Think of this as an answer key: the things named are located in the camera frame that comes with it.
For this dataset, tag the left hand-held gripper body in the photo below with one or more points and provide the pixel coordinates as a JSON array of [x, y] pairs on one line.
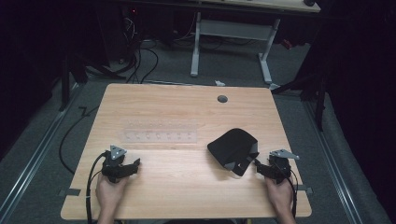
[[114, 165]]

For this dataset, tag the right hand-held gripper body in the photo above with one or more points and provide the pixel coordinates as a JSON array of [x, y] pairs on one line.
[[280, 166]]

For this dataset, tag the person's right hand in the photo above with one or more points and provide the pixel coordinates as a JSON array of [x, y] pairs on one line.
[[280, 196]]

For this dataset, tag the person's left hand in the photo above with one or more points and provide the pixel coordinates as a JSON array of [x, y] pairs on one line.
[[107, 194]]

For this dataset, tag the grey tape piece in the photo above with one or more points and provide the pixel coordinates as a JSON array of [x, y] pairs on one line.
[[305, 189], [70, 192]]

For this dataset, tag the clear plastic strip with holes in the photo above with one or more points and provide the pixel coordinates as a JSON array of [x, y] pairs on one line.
[[160, 133]]

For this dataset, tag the black metal stand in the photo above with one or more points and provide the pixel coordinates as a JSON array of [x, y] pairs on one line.
[[65, 84], [319, 102]]

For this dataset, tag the small white scrap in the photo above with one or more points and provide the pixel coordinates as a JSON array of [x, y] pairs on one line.
[[219, 83]]

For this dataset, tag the small red object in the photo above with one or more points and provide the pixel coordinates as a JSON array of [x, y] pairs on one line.
[[286, 44]]

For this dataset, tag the white-legged background desk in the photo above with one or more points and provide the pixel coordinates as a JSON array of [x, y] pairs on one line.
[[236, 31]]

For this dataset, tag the aluminium floor rail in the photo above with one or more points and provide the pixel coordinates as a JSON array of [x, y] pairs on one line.
[[336, 174], [35, 155]]

